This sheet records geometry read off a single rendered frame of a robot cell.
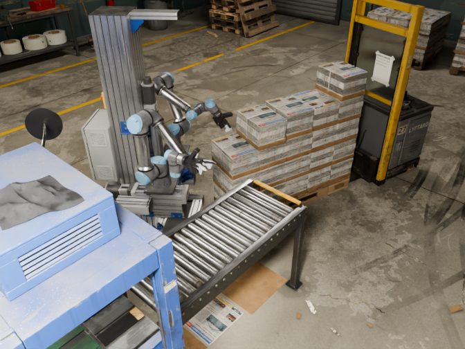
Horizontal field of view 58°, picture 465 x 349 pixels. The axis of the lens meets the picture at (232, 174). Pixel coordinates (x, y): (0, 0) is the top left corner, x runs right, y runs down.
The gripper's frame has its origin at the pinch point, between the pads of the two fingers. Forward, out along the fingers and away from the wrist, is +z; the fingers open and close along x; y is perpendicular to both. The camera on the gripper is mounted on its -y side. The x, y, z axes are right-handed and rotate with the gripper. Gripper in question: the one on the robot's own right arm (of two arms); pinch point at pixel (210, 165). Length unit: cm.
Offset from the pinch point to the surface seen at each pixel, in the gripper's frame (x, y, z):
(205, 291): 48, 51, 31
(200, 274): 39, 50, 21
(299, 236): -49, 62, 49
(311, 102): -158, -4, 4
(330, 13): -828, -13, -212
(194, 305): 57, 55, 29
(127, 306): 78, 55, 0
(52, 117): 79, -44, -41
